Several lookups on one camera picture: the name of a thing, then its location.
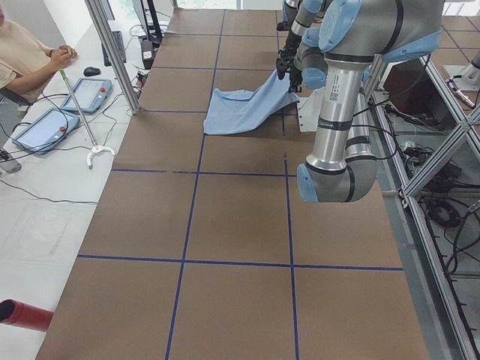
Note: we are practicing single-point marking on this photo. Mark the teach pendant tablet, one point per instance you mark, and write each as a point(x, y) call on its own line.
point(47, 131)
point(91, 93)

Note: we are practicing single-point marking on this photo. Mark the aluminium frame rack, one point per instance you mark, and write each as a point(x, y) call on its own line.
point(427, 115)

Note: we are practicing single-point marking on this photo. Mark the black box with label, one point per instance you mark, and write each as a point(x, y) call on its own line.
point(147, 53)

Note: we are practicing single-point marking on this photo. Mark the aluminium frame post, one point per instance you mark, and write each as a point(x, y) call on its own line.
point(99, 19)

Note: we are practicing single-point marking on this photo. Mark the person's clasped hands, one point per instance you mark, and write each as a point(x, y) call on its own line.
point(62, 57)

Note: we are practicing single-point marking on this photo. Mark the black computer mouse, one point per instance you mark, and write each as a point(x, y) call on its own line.
point(91, 71)

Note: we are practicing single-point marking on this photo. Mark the far teach pendant tablet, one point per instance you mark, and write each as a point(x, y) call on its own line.
point(91, 93)

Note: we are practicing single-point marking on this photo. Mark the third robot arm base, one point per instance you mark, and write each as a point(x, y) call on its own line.
point(464, 78)

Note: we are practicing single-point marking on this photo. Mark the red fire extinguisher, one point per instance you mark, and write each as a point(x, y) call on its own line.
point(19, 314)

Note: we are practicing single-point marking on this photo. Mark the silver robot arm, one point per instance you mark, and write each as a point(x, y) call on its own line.
point(342, 38)
point(298, 17)

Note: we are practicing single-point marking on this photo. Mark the near teach pendant tablet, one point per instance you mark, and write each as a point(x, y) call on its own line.
point(47, 131)

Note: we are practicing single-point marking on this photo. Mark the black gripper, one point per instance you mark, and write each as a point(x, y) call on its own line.
point(295, 79)
point(289, 42)

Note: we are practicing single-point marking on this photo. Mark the light blue t-shirt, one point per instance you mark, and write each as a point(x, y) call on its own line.
point(239, 111)

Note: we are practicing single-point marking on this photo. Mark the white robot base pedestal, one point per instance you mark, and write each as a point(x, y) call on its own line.
point(309, 110)

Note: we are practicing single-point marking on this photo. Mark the metal clamp tool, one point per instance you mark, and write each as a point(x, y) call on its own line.
point(96, 147)

